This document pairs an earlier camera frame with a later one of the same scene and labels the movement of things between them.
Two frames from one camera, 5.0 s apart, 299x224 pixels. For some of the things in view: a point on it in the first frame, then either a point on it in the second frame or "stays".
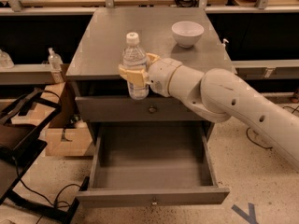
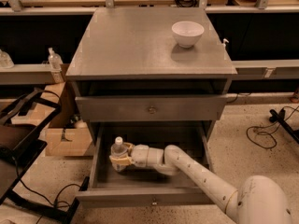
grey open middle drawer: (153, 164) stays
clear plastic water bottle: (135, 57) to (117, 150)
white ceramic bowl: (187, 33) stays
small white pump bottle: (223, 45) stays
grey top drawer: (153, 109) stays
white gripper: (161, 75) to (139, 156)
